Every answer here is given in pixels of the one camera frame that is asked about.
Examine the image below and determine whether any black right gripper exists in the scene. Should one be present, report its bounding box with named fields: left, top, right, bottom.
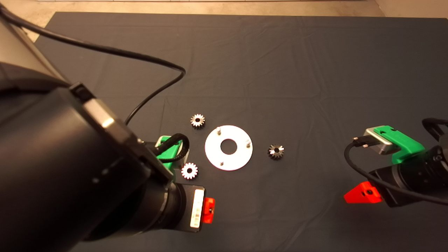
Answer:
left=344, top=164, right=418, bottom=208

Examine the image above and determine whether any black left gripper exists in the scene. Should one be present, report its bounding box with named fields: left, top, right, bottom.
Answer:
left=176, top=183, right=216, bottom=232

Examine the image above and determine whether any steel planetary gear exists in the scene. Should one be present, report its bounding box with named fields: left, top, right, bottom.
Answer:
left=181, top=162, right=198, bottom=180
left=268, top=144, right=285, bottom=160
left=190, top=114, right=206, bottom=129

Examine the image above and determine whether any white round peg plate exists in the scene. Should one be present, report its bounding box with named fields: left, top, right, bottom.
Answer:
left=205, top=125, right=253, bottom=171

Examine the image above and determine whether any dark table cloth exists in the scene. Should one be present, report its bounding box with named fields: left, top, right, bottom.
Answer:
left=0, top=12, right=448, bottom=252

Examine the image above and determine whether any silver right camera box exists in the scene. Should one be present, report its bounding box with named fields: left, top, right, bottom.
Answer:
left=363, top=128, right=401, bottom=155

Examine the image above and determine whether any green right camera mount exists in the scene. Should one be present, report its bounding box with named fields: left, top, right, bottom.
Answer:
left=373, top=125, right=426, bottom=165

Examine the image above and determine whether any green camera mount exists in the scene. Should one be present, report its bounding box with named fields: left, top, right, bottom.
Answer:
left=155, top=136, right=191, bottom=172
left=373, top=125, right=426, bottom=165

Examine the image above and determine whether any green left camera mount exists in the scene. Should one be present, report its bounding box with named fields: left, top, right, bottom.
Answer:
left=155, top=136, right=191, bottom=172

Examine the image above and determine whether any black ribbed cable loop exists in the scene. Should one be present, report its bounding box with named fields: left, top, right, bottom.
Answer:
left=422, top=118, right=448, bottom=142

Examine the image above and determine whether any black left camera cable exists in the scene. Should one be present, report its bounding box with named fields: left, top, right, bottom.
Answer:
left=0, top=3, right=190, bottom=164

